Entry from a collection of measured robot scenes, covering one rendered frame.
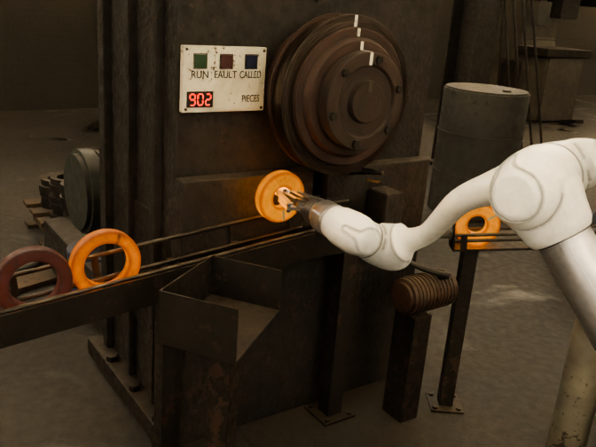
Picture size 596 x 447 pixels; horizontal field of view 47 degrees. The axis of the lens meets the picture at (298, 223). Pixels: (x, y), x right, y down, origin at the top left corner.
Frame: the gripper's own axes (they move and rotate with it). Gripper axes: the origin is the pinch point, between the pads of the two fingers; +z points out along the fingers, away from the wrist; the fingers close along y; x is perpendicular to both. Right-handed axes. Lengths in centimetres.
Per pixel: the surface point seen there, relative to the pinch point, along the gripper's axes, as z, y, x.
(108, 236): 0, -52, -7
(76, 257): 0, -60, -12
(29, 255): 0, -71, -9
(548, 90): 401, 692, -63
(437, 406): -22, 63, -82
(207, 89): 12.5, -19.1, 27.8
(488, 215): -20, 70, -9
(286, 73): -0.5, -2.1, 34.5
